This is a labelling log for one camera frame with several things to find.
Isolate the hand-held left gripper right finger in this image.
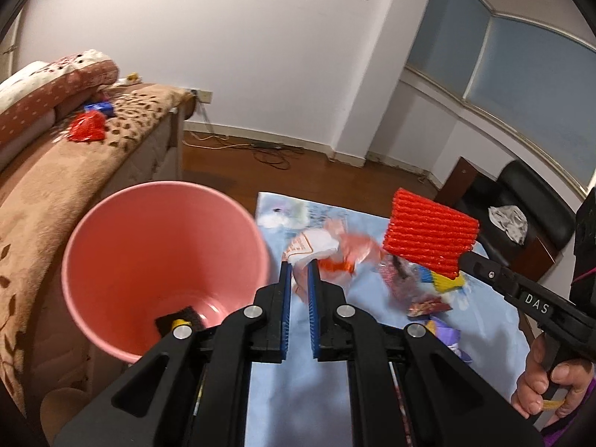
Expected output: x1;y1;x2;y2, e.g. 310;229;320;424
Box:
307;261;545;447

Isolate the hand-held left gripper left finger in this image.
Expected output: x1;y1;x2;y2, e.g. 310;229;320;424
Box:
53;261;294;447

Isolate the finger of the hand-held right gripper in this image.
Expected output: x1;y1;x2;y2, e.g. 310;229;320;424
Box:
457;250;519;299

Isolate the orange white plastic wrapper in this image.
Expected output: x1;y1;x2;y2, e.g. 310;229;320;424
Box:
282;221;385;299

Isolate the red foam fruit net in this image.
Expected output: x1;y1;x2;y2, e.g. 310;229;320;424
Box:
382;188;480;280

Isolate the red printed wrapper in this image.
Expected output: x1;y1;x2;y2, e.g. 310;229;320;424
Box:
407;295;473;364

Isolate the pink plastic bucket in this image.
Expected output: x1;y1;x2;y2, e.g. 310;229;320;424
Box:
60;181;273;365

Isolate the person's right hand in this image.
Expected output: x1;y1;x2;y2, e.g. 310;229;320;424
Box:
510;334;596;421

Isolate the yellow foam fruit net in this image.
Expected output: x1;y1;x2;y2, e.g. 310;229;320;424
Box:
428;270;466;292

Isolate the crumpled white patterned cloth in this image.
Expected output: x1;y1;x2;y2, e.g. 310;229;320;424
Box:
486;205;529;245

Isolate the clear red plastic wrapper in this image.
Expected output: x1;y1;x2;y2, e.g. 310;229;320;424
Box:
379;256;438;314

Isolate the black leather chair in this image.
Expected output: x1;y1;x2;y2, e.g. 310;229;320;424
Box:
454;161;577;280

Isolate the brown wooden board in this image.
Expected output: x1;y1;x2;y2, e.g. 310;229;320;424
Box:
440;156;478;206

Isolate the light blue printed cloth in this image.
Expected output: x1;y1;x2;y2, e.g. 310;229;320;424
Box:
244;191;532;447

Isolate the black yellow wrapper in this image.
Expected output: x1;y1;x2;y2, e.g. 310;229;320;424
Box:
155;306;206;338

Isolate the beige bed mattress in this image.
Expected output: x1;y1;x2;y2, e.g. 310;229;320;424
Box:
28;102;187;429

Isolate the frosted window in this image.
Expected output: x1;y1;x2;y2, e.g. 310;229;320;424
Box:
405;0;596;196

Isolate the brown patterned sofa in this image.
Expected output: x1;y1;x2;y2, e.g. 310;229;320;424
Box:
0;81;194;410

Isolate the red plastic bag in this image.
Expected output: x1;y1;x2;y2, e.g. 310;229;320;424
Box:
65;111;108;143

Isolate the red polka dot quilt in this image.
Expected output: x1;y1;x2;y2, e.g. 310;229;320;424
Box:
0;49;119;150

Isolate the white floral pillow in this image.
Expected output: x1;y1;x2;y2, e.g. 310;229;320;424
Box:
0;61;61;111

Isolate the black floor cable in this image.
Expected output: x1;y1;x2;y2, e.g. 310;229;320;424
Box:
200;102;304;171

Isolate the orange floor cable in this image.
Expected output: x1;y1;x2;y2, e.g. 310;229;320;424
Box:
184;130;261;150

